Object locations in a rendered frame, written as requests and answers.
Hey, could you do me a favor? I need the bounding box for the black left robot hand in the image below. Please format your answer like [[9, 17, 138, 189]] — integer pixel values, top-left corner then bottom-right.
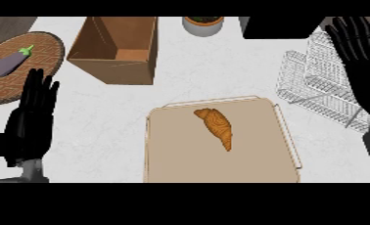
[[0, 67, 63, 168]]

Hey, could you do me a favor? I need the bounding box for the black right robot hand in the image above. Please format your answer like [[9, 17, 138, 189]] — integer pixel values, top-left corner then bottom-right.
[[325, 16, 370, 157]]

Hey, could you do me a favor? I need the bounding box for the golden brown croissant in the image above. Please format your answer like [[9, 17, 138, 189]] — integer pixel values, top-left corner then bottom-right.
[[193, 108, 234, 153]]

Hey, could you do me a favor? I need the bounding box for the beige wooden tray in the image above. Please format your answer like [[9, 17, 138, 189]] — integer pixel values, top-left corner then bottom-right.
[[143, 95, 304, 184]]

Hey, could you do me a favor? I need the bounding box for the black appliance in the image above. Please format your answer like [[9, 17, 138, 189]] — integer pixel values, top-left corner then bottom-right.
[[239, 16, 330, 40]]

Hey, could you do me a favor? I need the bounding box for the round woven brown placemat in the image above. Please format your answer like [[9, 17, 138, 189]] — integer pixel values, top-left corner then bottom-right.
[[0, 31, 67, 105]]

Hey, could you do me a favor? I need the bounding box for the purple eggplant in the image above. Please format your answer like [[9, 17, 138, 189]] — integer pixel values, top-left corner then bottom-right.
[[0, 44, 36, 78]]

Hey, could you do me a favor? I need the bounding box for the open brown cardboard box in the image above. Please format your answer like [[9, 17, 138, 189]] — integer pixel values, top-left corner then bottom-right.
[[66, 16, 159, 86]]

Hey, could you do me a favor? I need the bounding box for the grey flat object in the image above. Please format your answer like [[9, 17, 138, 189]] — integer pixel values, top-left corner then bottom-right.
[[0, 16, 39, 43]]

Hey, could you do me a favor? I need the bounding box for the white pot with plant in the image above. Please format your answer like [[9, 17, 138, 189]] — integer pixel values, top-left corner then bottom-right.
[[181, 16, 225, 38]]

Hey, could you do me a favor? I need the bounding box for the white wire tiered basket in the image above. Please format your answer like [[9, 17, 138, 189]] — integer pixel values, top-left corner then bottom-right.
[[276, 28, 370, 135]]

